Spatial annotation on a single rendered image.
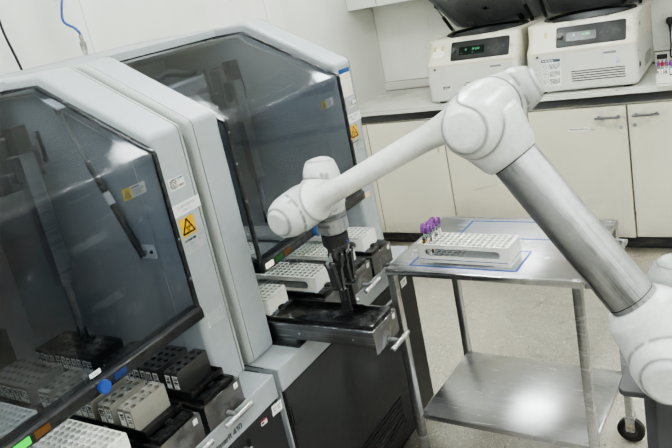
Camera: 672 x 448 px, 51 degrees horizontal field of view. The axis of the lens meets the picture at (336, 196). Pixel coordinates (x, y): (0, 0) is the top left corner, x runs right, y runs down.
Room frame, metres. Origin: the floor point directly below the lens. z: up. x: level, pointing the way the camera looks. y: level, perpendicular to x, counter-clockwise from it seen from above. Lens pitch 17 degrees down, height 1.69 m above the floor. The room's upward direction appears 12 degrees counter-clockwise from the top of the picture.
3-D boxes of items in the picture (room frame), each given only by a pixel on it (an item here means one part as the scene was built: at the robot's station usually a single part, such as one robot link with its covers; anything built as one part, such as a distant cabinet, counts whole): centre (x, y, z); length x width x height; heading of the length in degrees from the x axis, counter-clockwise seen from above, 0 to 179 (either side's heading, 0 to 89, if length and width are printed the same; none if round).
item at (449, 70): (4.18, -1.06, 1.22); 0.62 x 0.56 x 0.64; 144
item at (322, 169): (1.82, 0.03, 1.18); 0.13 x 0.11 x 0.16; 147
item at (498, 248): (1.97, -0.36, 0.85); 0.30 x 0.10 x 0.06; 54
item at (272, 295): (2.00, 0.35, 0.83); 0.30 x 0.10 x 0.06; 56
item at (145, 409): (1.45, 0.53, 0.85); 0.12 x 0.02 x 0.06; 147
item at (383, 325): (1.90, 0.20, 0.78); 0.73 x 0.14 x 0.09; 56
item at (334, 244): (1.83, 0.03, 1.00); 0.08 x 0.07 x 0.09; 146
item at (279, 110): (2.23, 0.28, 1.28); 0.61 x 0.51 x 0.63; 146
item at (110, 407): (1.48, 0.58, 0.85); 0.12 x 0.02 x 0.06; 146
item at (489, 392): (2.03, -0.48, 0.41); 0.67 x 0.46 x 0.82; 54
